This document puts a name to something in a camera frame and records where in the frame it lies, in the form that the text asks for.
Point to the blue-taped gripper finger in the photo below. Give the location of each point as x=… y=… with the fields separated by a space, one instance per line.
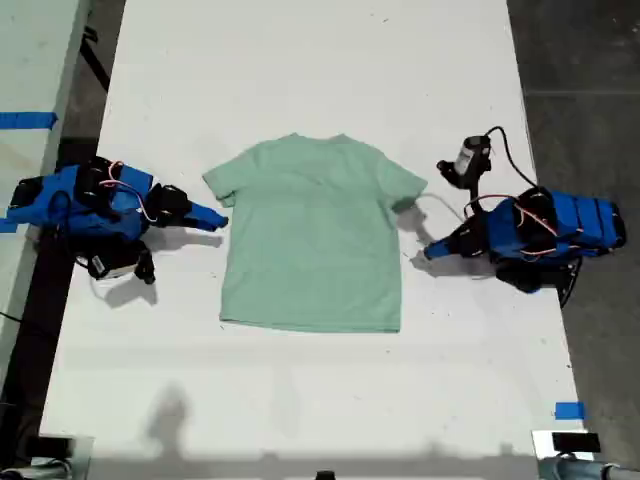
x=205 y=212
x=442 y=250
x=452 y=234
x=209 y=226

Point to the pale green T-shirt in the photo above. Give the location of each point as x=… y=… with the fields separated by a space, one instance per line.
x=310 y=225

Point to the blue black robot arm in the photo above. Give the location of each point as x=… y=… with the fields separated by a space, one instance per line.
x=575 y=220
x=45 y=200

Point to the short blue tape strip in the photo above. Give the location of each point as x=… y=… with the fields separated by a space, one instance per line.
x=7 y=226

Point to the long blue tape strip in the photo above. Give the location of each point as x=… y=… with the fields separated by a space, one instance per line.
x=27 y=120

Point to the square blue tape piece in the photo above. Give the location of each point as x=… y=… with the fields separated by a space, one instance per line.
x=570 y=411

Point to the pale side table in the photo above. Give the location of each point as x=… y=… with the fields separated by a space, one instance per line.
x=30 y=60

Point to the small black box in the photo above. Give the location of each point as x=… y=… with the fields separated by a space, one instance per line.
x=575 y=442
x=52 y=445

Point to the small black knob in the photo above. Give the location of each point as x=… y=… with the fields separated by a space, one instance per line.
x=325 y=475

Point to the short black camera stalk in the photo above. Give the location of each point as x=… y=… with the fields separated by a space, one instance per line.
x=145 y=262
x=475 y=192

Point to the black camera box white label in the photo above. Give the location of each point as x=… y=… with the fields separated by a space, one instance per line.
x=472 y=155
x=107 y=262

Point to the black metal frame bar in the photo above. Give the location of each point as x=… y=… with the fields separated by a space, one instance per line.
x=97 y=65

